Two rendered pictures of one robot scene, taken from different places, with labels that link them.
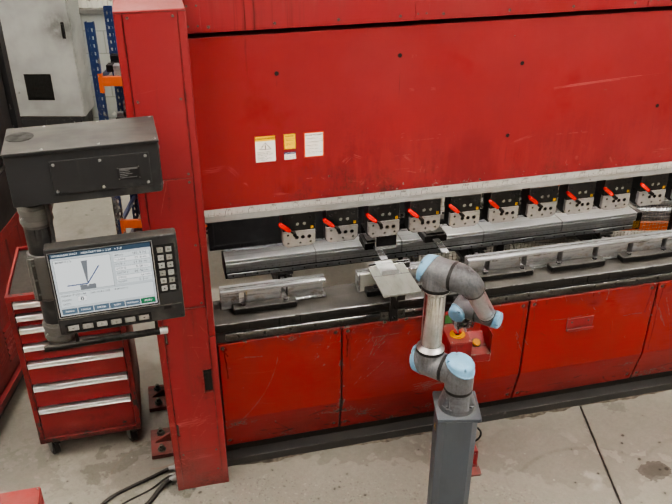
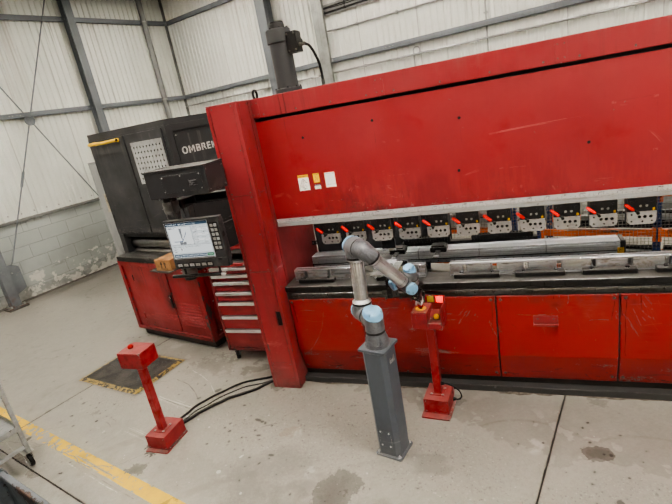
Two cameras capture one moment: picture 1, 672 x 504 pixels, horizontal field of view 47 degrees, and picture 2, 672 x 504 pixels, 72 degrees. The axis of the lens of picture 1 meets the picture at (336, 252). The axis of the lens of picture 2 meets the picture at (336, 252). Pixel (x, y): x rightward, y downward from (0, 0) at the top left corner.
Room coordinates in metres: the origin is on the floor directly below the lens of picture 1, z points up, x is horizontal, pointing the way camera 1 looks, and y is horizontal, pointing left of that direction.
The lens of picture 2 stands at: (0.42, -1.84, 2.17)
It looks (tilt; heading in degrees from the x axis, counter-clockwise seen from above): 18 degrees down; 36
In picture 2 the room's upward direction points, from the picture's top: 10 degrees counter-clockwise
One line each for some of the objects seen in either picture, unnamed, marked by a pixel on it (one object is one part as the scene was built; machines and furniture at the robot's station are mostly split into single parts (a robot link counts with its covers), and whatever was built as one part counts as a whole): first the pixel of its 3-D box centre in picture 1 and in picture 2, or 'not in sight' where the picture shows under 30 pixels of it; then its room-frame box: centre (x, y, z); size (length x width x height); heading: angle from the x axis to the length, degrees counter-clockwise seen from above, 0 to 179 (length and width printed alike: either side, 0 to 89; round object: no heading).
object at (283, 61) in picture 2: not in sight; (293, 56); (3.25, 0.31, 2.54); 0.33 x 0.25 x 0.47; 104
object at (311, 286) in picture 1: (273, 291); (324, 273); (3.12, 0.30, 0.92); 0.50 x 0.06 x 0.10; 104
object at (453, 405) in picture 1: (457, 395); (376, 336); (2.48, -0.50, 0.82); 0.15 x 0.15 x 0.10
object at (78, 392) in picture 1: (81, 349); (254, 303); (3.23, 1.30, 0.50); 0.50 x 0.50 x 1.00; 14
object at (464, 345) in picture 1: (465, 337); (428, 311); (2.99, -0.61, 0.75); 0.20 x 0.16 x 0.18; 99
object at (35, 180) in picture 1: (98, 243); (197, 224); (2.50, 0.87, 1.53); 0.51 x 0.25 x 0.85; 106
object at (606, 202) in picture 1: (612, 190); (566, 214); (3.53, -1.38, 1.26); 0.15 x 0.09 x 0.17; 104
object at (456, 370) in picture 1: (458, 372); (372, 318); (2.49, -0.49, 0.94); 0.13 x 0.12 x 0.14; 57
